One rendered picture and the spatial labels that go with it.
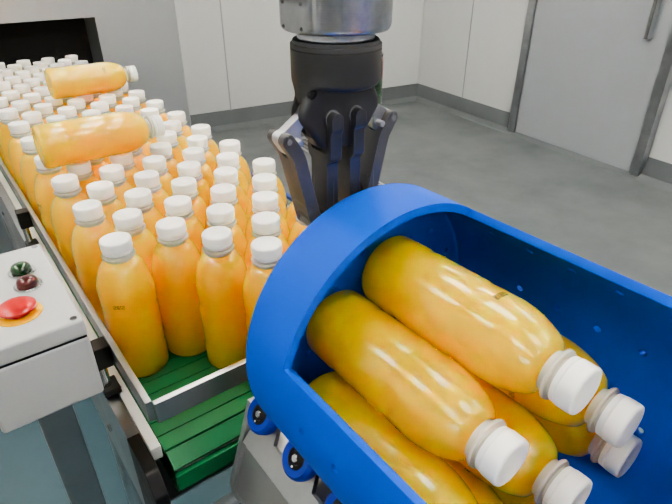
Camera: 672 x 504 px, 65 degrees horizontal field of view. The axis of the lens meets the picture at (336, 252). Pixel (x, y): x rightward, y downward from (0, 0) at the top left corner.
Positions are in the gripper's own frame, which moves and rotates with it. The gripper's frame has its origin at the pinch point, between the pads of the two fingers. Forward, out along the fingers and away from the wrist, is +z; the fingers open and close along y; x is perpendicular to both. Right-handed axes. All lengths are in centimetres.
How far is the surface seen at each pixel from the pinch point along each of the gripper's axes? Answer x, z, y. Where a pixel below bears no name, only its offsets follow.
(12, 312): -16.7, 4.9, 27.6
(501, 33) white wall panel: -264, 40, -379
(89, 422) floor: -117, 116, 18
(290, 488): 4.6, 23.7, 9.6
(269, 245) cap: -13.8, 5.5, -0.2
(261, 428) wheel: -1.3, 20.0, 9.5
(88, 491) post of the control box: -21, 38, 27
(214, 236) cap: -20.0, 5.5, 4.2
